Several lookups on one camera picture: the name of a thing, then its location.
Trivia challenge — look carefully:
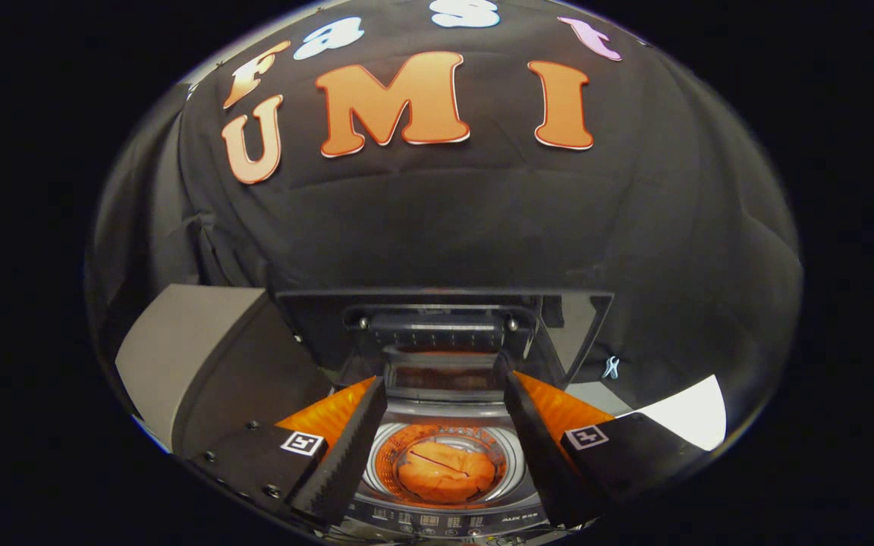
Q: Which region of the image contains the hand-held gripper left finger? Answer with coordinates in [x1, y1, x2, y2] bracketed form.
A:
[190, 377, 388, 529]

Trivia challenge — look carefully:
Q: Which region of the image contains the yellow polo shirt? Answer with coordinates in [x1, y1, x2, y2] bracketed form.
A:
[397, 440, 497, 504]

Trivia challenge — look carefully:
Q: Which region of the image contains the black backdrop cloth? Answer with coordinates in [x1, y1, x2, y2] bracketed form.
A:
[86, 0, 803, 425]

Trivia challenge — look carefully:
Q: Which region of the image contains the grey washing machine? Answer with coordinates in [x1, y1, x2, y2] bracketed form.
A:
[331, 345, 582, 544]

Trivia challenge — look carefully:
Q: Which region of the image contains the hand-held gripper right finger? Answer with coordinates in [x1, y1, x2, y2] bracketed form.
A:
[503, 372, 709, 529]

